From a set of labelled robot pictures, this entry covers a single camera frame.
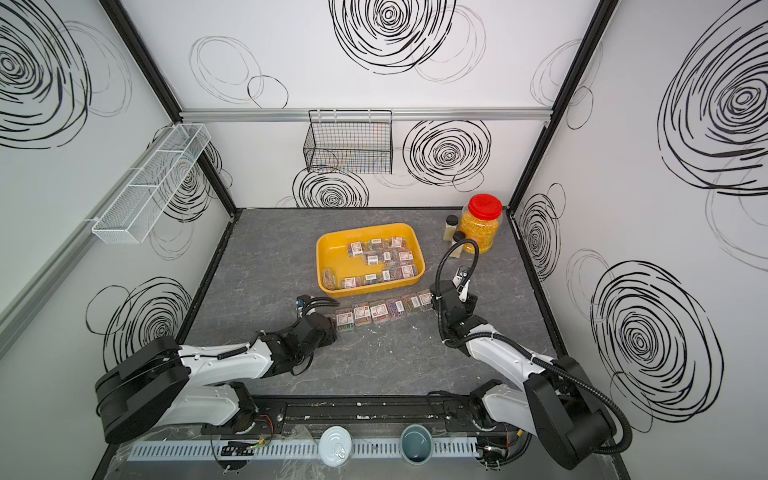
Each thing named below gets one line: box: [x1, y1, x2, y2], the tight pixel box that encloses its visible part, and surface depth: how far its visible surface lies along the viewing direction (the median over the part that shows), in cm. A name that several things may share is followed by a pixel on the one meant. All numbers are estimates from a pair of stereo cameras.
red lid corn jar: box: [460, 194, 503, 255], surface depth 101 cm
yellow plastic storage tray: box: [316, 224, 425, 299], surface depth 105 cm
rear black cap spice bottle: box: [443, 214, 459, 242], surface depth 107 cm
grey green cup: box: [400, 424, 433, 466], surface depth 71 cm
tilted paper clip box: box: [322, 268, 337, 291], surface depth 97 cm
